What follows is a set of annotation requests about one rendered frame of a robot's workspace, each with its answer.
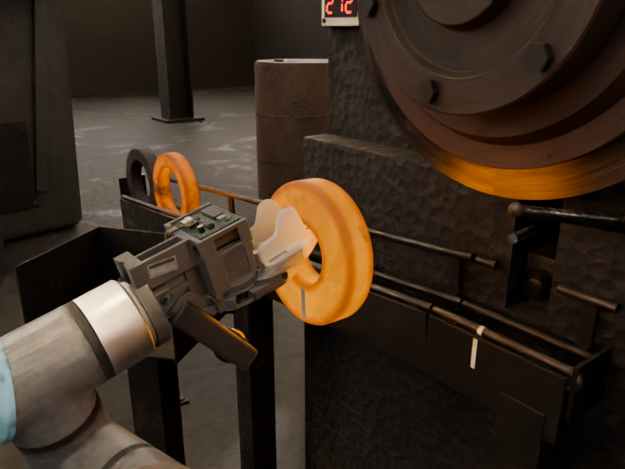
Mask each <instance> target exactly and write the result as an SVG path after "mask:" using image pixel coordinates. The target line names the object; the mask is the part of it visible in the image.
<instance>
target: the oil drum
mask: <svg viewBox="0 0 625 469"><path fill-rule="evenodd" d="M254 72H255V102H256V110H255V114H256V131H257V154H256V158H257V161H258V191H259V200H265V199H271V198H272V196H273V194H274V193H275V192H276V191H277V190H278V189H279V188H280V187H281V186H283V185H284V184H286V183H288V182H291V181H300V180H304V152H303V140H304V137H306V136H312V135H319V134H326V133H327V83H328V59H278V60H256V62H255V63H254Z"/></svg>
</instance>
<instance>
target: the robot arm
mask: <svg viewBox="0 0 625 469"><path fill-rule="evenodd" d="M164 226H165V228H166V230H165V232H164V238H165V240H166V233H167V235H168V237H167V240H166V241H164V242H162V243H160V244H158V245H156V246H154V247H152V248H149V249H147V250H145V251H143V252H141V253H140V254H138V255H136V256H133V255H131V254H130V253H129V252H125V253H123V254H121V255H119V256H117V257H115V258H113V259H114V262H115V264H116V266H117V269H118V271H119V273H120V275H121V277H120V278H118V282H117V281H115V280H110V281H108V282H106V283H104V284H103V285H101V286H99V287H97V288H94V289H92V290H90V291H89V292H87V293H85V294H84V295H82V296H80V297H78V298H76V299H74V300H72V301H69V302H67V303H66V304H64V305H62V306H60V307H58V308H57V309H55V310H53V311H51V312H49V313H47V314H45V315H42V316H40V317H38V318H36V319H35V320H33V321H31V322H29V323H28V324H26V325H24V326H22V327H20V328H17V329H15V330H13V331H11V332H9V333H8V334H6V335H4V336H2V337H0V445H2V444H8V443H9V442H11V443H12V444H14V446H15V447H16V448H17V450H18V451H19V453H20V455H21V456H22V458H23V459H24V461H25V462H26V463H27V465H28V466H29V468H30V469H189V468H188V467H186V466H185V465H183V464H181V463H180V462H178V461H176V460H174V459H173V458H171V457H169V456H168V455H166V454H165V453H164V452H162V451H161V450H159V449H157V448H155V447H154V446H152V445H151V444H149V443H147V442H146V441H144V440H143V439H141V438H139V437H138V436H136V435H134V434H132V433H131V432H129V431H128V430H127V429H125V428H123V427H122V426H120V425H119V424H117V423H116V422H114V421H113V419H112V418H111V417H110V415H109V413H108V411H107V409H106V408H105V406H104V404H103V402H102V400H101V398H100V396H99V394H98V392H97V390H96V387H98V386H100V385H101V384H103V383H104V382H107V381H108V380H109V379H111V378H112V377H114V376H116V375H118V374H120V373H121V372H123V371H124V370H126V369H128V368H130V367H132V366H133V365H135V364H137V363H138V362H140V361H141V360H142V359H144V358H145V357H147V356H149V355H151V354H153V352H154V348H155V347H159V346H160V345H162V344H164V343H165V342H168V341H169V340H171V338H172V334H171V329H170V326H169V324H168V323H170V324H171V325H172V326H174V327H175V328H178V329H179V330H181V331H182V332H184V333H186V334H187V335H189V336H190V337H192V338H193V339H195V340H197V341H198V342H200V343H202V344H203V345H204V346H206V347H207V348H209V349H210V350H212V351H213V353H214V355H215V356H216V358H217V359H218V360H220V361H221V362H224V363H229V364H235V365H236V366H237V367H239V368H240V369H247V368H248V367H249V366H250V364H251V363H252V361H253V360H254V359H255V357H256V356H257V354H258V351H257V349H256V348H254V347H253V346H252V345H250V344H249V343H248V340H247V337H246V335H245V333H244V332H243V331H242V330H240V329H239V328H232V327H228V328H227V327H225V326H224V325H222V324H221V323H220V322H219V321H218V320H216V319H215V318H213V317H212V316H210V315H208V314H207V313H206V312H208V313H209V314H211V315H215V314H216V313H217V312H219V313H220V314H221V313H222V312H224V311H233V310H236V309H238V308H240V307H242V306H245V305H247V304H249V303H251V302H253V301H257V300H259V299H260V298H261V297H263V296H264V295H266V294H268V293H270V292H273V291H274V290H276V289H278V288H280V287H281V286H283V285H284V284H285V283H286V282H288V281H289V280H290V279H291V278H292V277H293V276H294V274H295V273H296V272H297V271H298V270H299V269H300V268H301V266H302V265H303V264H304V263H305V260H306V258H307V257H308V256H309V255H310V253H311V252H312V251H313V248H314V246H315V245H316V243H317V238H316V237H315V235H314V233H313V232H312V230H311V229H310V228H309V227H307V226H306V225H304V224H303V223H302V221H301V219H300V217H299V215H298V213H297V211H296V210H295V209H294V208H293V207H285V208H282V209H280V208H279V207H278V206H277V204H276V202H275V201H273V200H271V199H265V200H263V201H262V202H260V203H259V205H258V207H257V214H256V220H255V224H254V225H253V227H252V228H249V225H248V222H247V218H241V217H239V216H237V215H234V214H232V213H231V212H228V211H226V210H224V209H221V208H218V207H215V206H212V205H211V203H210V202H209V203H207V204H205V205H203V206H201V207H199V208H197V209H195V210H193V211H191V212H189V213H187V214H185V215H182V216H180V217H178V218H176V219H175V220H173V221H170V222H168V223H166V224H164ZM257 267H259V269H257ZM193 303H194V304H195V305H197V306H198V307H200V308H202V309H203V310H204V311H206V312H204V311H203V310H201V309H200V308H198V307H197V306H195V305H194V304H193Z"/></svg>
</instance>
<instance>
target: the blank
mask: <svg viewBox="0 0 625 469"><path fill-rule="evenodd" d="M271 200H273V201H275V202H276V204H277V206H278V207H279V208H280V209H282V208H285V207H293V208H294V209H295V210H296V211H297V213H298V215H299V217H300V219H301V221H302V223H303V224H304V225H306V226H307V227H309V228H310V229H311V230H312V232H313V233H314V235H315V237H316V238H317V241H318V243H319V246H320V249H321V253H322V270H321V274H318V273H317V272H316V271H315V270H314V268H313V266H312V264H311V262H310V260H309V257H307V258H306V260H305V263H304V264H303V265H302V266H301V268H300V269H299V270H298V271H297V272H296V273H295V274H294V276H293V277H292V278H291V279H290V280H289V281H288V282H286V283H285V284H284V285H283V286H281V287H280V288H278V289H276V292H277V294H278V296H279V297H280V299H281V300H282V302H283V303H284V305H285V306H286V307H287V309H288V310H289V311H290V312H291V313H292V314H293V315H295V316H296V317H297V318H299V319H300V320H302V321H304V322H306V323H309V324H313V325H326V324H329V323H332V322H335V321H338V320H341V319H343V318H346V317H349V316H350V315H353V314H354V313H355V312H356V311H357V310H358V309H359V308H360V307H361V306H362V304H363V303H364V301H365V300H366V297H367V295H368V292H369V290H370V287H371V283H372V277H373V250H372V244H371V239H370V235H369V232H368V230H367V227H366V222H365V220H364V218H363V216H362V214H361V212H360V210H359V208H358V206H356V204H355V203H354V201H353V200H352V199H351V197H350V196H349V195H348V194H347V193H346V192H345V191H344V190H343V189H342V188H340V187H339V186H338V185H337V184H335V183H334V182H332V181H328V180H325V179H319V178H313V179H307V180H300V181H291V182H288V183H286V184H284V185H283V186H281V187H280V188H279V189H278V190H277V191H276V192H275V193H274V194H273V196H272V198H271Z"/></svg>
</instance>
